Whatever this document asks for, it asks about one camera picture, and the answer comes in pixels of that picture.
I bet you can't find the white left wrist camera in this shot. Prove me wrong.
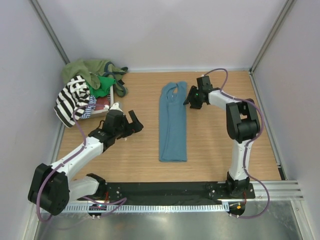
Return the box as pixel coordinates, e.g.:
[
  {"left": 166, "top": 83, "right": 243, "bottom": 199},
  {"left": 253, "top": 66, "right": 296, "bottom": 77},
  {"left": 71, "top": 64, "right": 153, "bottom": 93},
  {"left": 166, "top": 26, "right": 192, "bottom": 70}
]
[{"left": 108, "top": 102, "right": 123, "bottom": 112}]

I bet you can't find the red tank top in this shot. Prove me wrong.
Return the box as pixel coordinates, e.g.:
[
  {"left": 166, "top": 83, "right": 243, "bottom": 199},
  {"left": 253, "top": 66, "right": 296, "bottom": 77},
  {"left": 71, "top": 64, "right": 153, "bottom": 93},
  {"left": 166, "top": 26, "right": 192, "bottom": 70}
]
[{"left": 95, "top": 96, "right": 110, "bottom": 111}]

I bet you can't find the white laundry basket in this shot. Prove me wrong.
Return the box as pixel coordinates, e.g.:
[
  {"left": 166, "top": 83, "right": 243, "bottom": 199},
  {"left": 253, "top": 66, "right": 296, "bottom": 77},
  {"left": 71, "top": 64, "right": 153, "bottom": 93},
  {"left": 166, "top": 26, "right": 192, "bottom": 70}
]
[{"left": 90, "top": 87, "right": 115, "bottom": 118}]

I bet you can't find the olive green tank top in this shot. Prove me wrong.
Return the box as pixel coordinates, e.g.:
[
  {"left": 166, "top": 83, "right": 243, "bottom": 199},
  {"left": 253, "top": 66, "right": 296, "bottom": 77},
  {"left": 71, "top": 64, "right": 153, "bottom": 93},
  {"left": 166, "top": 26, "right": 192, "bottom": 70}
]
[{"left": 61, "top": 58, "right": 129, "bottom": 98}]

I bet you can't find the black white striped tank top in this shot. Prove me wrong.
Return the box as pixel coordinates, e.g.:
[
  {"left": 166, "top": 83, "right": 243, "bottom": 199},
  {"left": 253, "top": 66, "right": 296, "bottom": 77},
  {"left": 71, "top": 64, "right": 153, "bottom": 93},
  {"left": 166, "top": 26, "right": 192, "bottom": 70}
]
[{"left": 53, "top": 75, "right": 91, "bottom": 128}]

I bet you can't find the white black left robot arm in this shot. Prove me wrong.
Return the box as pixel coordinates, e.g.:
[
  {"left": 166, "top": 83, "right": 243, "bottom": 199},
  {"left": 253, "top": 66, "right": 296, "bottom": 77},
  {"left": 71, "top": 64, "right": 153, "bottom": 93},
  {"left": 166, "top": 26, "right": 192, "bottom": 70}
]
[{"left": 27, "top": 109, "right": 144, "bottom": 216}]

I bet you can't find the blue white striped tank top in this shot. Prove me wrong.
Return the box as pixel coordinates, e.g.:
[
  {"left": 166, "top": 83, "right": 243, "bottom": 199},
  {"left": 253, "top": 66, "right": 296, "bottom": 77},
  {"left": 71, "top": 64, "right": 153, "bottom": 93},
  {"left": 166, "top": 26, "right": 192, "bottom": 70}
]
[{"left": 80, "top": 95, "right": 97, "bottom": 120}]

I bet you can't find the aluminium frame rail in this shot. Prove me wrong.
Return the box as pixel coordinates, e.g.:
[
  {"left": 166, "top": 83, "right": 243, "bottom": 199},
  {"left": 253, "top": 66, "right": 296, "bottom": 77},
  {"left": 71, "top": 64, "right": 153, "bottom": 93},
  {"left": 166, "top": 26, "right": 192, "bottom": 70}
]
[{"left": 251, "top": 180, "right": 304, "bottom": 201}]

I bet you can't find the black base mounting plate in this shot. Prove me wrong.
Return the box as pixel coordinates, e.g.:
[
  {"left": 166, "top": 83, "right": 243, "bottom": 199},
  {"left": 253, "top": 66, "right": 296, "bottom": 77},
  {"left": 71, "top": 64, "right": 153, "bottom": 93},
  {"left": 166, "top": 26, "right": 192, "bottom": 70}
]
[{"left": 88, "top": 181, "right": 256, "bottom": 204}]

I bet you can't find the bright green tank top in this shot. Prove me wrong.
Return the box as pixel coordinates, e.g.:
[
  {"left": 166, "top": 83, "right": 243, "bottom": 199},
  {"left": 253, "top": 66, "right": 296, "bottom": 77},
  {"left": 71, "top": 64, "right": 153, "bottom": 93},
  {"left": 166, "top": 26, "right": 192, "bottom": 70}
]
[{"left": 87, "top": 76, "right": 116, "bottom": 99}]

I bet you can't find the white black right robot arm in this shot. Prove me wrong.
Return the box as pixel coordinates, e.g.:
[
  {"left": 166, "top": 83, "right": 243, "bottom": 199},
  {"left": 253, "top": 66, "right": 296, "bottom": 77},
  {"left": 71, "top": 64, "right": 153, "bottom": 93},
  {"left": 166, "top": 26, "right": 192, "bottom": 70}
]
[{"left": 183, "top": 75, "right": 262, "bottom": 198}]

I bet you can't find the perforated cable duct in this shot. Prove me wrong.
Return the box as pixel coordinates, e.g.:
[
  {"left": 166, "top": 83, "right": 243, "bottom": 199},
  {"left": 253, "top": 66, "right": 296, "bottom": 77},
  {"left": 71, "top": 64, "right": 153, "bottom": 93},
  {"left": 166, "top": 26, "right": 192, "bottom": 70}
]
[{"left": 61, "top": 201, "right": 229, "bottom": 214}]

